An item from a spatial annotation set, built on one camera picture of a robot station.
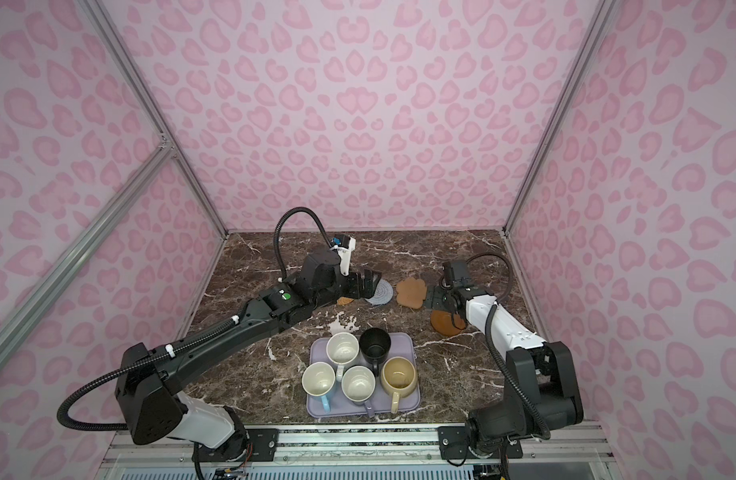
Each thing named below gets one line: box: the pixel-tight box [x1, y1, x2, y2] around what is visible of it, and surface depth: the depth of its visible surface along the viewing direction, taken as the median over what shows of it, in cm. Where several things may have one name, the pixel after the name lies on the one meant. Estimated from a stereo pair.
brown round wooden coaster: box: [430, 310, 466, 336], surface depth 96 cm
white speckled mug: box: [326, 332, 360, 382], surface depth 83 cm
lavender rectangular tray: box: [306, 332, 421, 418], surface depth 80 cm
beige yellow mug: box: [380, 356, 418, 415], surface depth 78 cm
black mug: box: [359, 327, 392, 377], surface depth 83 cm
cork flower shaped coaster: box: [396, 277, 426, 309], surface depth 106 cm
